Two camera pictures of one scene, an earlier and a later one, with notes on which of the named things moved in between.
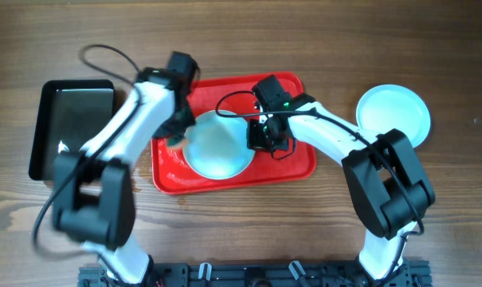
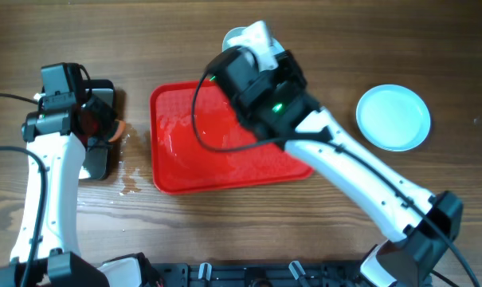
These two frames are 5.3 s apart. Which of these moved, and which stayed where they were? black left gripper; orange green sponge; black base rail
Moved: orange green sponge; black left gripper
Stayed: black base rail
